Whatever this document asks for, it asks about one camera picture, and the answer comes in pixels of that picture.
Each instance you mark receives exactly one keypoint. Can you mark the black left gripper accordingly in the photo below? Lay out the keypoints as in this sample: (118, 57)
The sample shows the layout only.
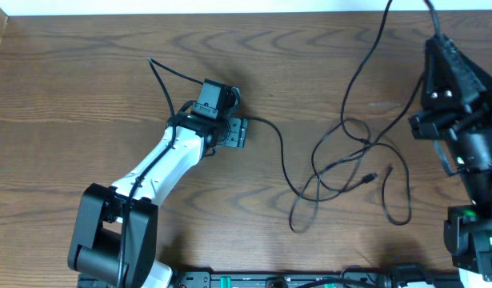
(238, 135)

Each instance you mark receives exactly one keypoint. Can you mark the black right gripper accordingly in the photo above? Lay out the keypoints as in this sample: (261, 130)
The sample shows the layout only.
(451, 82)

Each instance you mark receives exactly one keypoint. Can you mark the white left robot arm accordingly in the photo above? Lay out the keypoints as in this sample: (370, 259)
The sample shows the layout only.
(115, 233)

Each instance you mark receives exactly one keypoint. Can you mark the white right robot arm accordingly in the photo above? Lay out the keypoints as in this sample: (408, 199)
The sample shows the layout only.
(467, 230)

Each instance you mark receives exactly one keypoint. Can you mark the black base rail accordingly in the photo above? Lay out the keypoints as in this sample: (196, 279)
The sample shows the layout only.
(404, 276)

